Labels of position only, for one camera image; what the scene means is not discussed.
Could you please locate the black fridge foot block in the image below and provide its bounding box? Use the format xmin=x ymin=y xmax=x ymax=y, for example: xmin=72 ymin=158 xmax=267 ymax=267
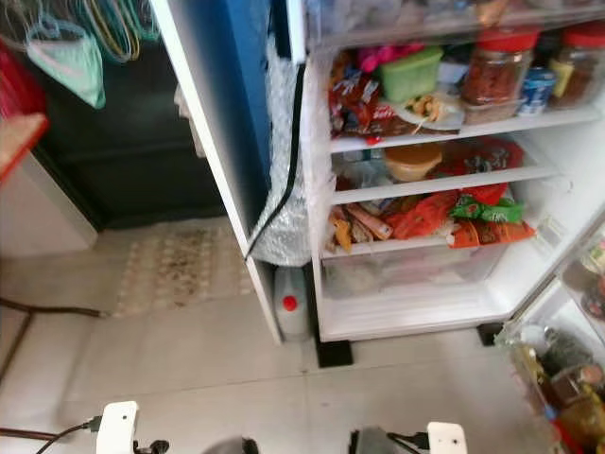
xmin=476 ymin=323 xmax=505 ymax=347
xmin=314 ymin=339 xmax=354 ymax=369

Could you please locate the red hanging cloth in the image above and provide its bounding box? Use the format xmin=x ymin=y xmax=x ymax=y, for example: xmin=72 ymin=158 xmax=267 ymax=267
xmin=0 ymin=45 xmax=49 ymax=121

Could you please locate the clear crisper drawer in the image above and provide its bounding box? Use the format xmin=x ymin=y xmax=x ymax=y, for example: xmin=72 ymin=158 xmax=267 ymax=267
xmin=319 ymin=240 xmax=508 ymax=303

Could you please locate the tan lidded bowl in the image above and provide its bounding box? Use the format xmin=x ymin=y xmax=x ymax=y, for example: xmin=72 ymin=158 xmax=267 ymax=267
xmin=382 ymin=141 xmax=444 ymax=184

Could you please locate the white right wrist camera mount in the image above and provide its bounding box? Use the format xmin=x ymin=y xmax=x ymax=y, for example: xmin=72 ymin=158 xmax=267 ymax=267
xmin=427 ymin=422 xmax=469 ymax=454

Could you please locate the dark lid jar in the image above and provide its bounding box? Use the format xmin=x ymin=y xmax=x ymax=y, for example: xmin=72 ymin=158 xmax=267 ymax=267
xmin=543 ymin=325 xmax=598 ymax=375

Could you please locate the clear bubble wrap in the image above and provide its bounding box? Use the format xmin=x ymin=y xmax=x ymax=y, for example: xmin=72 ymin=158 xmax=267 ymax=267
xmin=250 ymin=38 xmax=328 ymax=269

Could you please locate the blue drink can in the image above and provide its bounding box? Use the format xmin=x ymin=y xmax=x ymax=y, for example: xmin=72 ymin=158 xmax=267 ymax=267
xmin=517 ymin=65 xmax=558 ymax=117

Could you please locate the bunch of clothes hangers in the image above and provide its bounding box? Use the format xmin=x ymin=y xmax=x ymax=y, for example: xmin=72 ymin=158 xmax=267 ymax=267
xmin=4 ymin=0 xmax=164 ymax=64

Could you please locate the beige hanging towel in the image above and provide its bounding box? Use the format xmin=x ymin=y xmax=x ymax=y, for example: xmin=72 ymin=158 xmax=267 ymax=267
xmin=174 ymin=83 xmax=205 ymax=159

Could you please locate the pink marble pattern table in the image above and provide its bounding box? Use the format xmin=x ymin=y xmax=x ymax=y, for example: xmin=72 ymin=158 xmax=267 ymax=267
xmin=0 ymin=113 xmax=51 ymax=183

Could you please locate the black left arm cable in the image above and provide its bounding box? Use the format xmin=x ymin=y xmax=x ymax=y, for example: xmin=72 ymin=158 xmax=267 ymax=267
xmin=47 ymin=420 xmax=101 ymax=454

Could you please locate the yellow oil bottle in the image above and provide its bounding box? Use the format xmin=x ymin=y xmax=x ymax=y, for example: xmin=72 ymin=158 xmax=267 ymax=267
xmin=509 ymin=339 xmax=557 ymax=414

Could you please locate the white low cabinet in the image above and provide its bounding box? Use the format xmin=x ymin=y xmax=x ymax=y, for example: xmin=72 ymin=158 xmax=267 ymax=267
xmin=0 ymin=149 xmax=101 ymax=262

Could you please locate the black power cable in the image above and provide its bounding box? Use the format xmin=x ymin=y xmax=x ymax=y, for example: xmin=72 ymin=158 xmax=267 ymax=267
xmin=245 ymin=61 xmax=306 ymax=259

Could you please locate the brown glass jar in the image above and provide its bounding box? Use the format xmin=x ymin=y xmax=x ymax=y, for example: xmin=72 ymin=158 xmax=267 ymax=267
xmin=553 ymin=364 xmax=605 ymax=410

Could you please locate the red snack packet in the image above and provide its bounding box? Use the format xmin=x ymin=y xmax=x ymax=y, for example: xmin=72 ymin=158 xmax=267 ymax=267
xmin=328 ymin=51 xmax=400 ymax=142

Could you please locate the white open fridge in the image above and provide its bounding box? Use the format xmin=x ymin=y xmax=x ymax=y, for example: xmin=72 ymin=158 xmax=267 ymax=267
xmin=298 ymin=0 xmax=605 ymax=344

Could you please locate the white plate with food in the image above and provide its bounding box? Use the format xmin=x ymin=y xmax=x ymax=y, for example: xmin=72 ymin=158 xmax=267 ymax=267
xmin=391 ymin=91 xmax=468 ymax=131

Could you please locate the blue panel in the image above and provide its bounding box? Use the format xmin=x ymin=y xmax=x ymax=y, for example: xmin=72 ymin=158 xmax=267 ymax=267
xmin=170 ymin=0 xmax=290 ymax=239

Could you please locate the red plastic bag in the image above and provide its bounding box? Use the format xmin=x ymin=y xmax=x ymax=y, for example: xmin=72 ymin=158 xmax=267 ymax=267
xmin=439 ymin=136 xmax=527 ymax=205

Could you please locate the green food packet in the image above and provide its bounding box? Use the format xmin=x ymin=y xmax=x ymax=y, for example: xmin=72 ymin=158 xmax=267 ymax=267
xmin=448 ymin=193 xmax=527 ymax=226

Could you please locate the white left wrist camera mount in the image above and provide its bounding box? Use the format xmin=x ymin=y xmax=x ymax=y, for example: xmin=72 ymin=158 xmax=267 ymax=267
xmin=96 ymin=401 xmax=140 ymax=454

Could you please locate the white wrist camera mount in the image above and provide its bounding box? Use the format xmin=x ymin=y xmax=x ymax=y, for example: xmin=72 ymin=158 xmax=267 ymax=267
xmin=96 ymin=401 xmax=140 ymax=454
xmin=427 ymin=422 xmax=469 ymax=454

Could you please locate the red orange food packet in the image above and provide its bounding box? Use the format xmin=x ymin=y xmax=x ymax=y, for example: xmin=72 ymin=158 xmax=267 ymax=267
xmin=387 ymin=191 xmax=460 ymax=241

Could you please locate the white jug red cap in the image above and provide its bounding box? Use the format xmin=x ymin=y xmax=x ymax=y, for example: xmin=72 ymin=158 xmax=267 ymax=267
xmin=271 ymin=266 xmax=312 ymax=344

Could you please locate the white fridge door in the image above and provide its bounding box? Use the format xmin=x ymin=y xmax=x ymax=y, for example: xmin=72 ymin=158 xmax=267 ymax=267
xmin=496 ymin=213 xmax=605 ymax=454

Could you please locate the clear freezer flap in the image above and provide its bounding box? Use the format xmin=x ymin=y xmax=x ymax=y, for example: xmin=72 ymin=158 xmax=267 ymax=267
xmin=304 ymin=0 xmax=605 ymax=48

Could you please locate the beige patterned rug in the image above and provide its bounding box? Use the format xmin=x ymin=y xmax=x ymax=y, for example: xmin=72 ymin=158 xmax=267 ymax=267
xmin=112 ymin=227 xmax=254 ymax=319

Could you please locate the dark floor cable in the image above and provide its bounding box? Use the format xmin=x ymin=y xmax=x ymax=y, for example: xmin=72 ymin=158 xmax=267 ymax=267
xmin=0 ymin=297 xmax=105 ymax=320

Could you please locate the green plastic food container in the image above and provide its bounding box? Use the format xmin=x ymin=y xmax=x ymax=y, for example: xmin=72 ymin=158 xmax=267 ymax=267
xmin=376 ymin=45 xmax=446 ymax=104

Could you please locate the pink plastic item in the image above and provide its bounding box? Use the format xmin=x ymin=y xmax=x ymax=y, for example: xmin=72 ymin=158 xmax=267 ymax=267
xmin=356 ymin=42 xmax=427 ymax=73

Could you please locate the dark cabinet front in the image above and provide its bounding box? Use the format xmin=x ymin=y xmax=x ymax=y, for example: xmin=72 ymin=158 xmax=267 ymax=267
xmin=30 ymin=43 xmax=228 ymax=231

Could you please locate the brown sausage sticks pack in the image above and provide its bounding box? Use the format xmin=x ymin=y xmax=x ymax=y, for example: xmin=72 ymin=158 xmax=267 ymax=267
xmin=325 ymin=205 xmax=392 ymax=254

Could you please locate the white partition panel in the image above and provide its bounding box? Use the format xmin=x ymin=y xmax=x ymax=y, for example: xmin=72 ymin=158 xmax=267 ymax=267
xmin=151 ymin=0 xmax=285 ymax=347

